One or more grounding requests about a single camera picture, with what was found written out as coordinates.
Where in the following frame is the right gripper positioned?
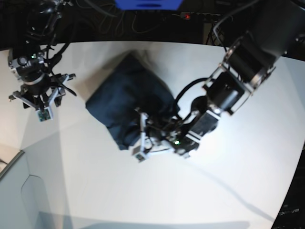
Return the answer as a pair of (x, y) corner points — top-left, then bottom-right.
(8, 73), (77, 110)

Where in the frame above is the blue plastic bin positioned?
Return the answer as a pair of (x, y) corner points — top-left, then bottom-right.
(115, 0), (183, 10)

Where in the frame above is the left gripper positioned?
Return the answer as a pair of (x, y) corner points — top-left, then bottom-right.
(135, 107), (191, 155)

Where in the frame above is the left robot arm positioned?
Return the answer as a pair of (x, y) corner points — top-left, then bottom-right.
(133, 0), (305, 162)

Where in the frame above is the black power strip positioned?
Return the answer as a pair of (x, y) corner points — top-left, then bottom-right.
(172, 12), (223, 23)

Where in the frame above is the grey looped cable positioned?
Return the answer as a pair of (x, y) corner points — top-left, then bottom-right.
(99, 9), (167, 34)

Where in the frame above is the dark blue t-shirt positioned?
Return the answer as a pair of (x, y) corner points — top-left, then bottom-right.
(85, 54), (179, 150)

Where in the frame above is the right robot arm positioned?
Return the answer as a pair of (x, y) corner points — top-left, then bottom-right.
(8, 0), (76, 113)

